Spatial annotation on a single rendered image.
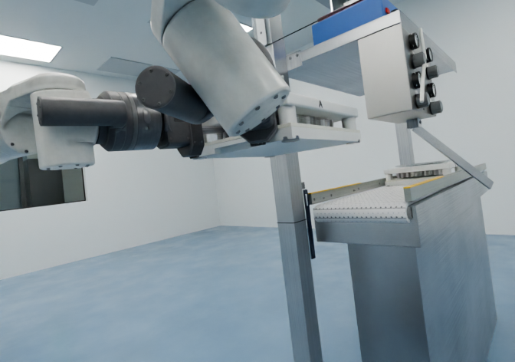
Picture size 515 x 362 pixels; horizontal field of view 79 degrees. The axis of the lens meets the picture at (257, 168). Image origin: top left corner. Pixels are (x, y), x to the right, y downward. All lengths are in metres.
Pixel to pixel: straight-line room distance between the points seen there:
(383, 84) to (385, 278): 0.54
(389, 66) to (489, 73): 3.53
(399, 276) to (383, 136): 3.63
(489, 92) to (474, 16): 0.85
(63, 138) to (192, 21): 0.26
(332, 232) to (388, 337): 0.35
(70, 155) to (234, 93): 0.27
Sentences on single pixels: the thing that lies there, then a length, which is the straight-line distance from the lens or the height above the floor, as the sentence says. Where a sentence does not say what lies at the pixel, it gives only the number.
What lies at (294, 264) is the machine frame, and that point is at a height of 0.67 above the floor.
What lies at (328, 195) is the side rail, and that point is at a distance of 1.01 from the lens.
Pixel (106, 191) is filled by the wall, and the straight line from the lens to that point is 5.63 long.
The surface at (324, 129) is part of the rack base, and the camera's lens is 0.54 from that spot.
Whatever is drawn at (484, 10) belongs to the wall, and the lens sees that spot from 4.50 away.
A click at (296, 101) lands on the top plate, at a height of 1.02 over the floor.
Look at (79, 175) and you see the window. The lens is 5.63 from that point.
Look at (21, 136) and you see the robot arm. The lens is 0.56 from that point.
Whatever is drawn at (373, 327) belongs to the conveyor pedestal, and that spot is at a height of 0.43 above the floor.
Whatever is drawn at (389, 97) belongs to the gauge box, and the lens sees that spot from 0.81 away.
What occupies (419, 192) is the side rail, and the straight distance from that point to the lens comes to 0.88.
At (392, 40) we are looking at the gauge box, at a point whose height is 1.19.
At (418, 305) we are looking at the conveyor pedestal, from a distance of 1.02.
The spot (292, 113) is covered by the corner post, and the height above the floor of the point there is 1.00.
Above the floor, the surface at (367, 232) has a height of 0.74.
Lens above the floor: 0.91
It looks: 2 degrees up
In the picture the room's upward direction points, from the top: 7 degrees counter-clockwise
